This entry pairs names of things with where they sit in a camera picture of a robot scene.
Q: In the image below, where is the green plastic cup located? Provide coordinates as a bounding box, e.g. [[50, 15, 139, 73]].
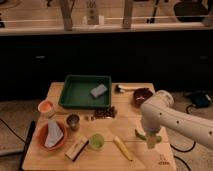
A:
[[89, 134, 104, 150]]

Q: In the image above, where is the bunch of dark grapes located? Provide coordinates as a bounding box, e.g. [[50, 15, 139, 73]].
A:
[[91, 106, 117, 120]]

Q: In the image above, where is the metal cup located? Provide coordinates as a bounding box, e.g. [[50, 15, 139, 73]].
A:
[[66, 114, 80, 131]]

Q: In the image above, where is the small brush with handle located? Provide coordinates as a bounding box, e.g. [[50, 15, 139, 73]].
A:
[[115, 84, 141, 93]]

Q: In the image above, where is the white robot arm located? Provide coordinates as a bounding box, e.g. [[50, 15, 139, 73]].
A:
[[140, 90, 213, 149]]

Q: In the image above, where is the grey sponge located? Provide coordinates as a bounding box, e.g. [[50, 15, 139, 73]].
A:
[[90, 84, 108, 98]]

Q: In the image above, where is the dark object on floor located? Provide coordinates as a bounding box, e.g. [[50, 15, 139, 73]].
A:
[[186, 91, 212, 108]]

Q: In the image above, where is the wooden block eraser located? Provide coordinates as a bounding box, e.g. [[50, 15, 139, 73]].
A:
[[65, 137, 89, 161]]

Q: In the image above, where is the black cable right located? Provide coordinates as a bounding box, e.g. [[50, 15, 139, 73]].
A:
[[169, 104, 198, 171]]

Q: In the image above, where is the white folded cloth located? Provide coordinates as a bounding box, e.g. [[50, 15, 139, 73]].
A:
[[45, 120, 63, 148]]

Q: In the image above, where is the green plastic tray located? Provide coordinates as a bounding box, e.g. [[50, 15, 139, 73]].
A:
[[58, 75, 111, 109]]

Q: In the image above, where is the dark red bowl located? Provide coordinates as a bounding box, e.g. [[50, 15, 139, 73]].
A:
[[133, 88, 153, 107]]

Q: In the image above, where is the small orange cup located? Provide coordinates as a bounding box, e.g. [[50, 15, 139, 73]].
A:
[[38, 100, 54, 117]]

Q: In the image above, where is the orange bowl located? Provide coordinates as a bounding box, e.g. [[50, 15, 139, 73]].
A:
[[36, 122, 68, 151]]

